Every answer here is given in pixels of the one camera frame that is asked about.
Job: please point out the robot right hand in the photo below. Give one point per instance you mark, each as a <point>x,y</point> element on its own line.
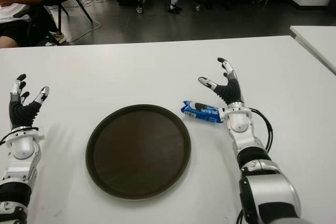
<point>232,91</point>

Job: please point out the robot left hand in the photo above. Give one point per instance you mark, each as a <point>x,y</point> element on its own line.
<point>22,113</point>

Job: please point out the blue Oreo cookie pack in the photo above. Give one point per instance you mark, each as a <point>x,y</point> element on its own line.
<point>207,112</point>

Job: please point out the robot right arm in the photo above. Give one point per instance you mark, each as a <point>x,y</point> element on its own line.
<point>262,182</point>

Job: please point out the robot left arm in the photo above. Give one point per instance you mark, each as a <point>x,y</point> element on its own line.
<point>22,148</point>

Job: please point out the black office chair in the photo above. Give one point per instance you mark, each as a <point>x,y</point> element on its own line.
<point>39,24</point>

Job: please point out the white side table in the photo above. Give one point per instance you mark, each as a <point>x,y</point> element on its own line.
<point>319,40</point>

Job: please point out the round dark brown tray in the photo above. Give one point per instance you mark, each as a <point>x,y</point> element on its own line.
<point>138,153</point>

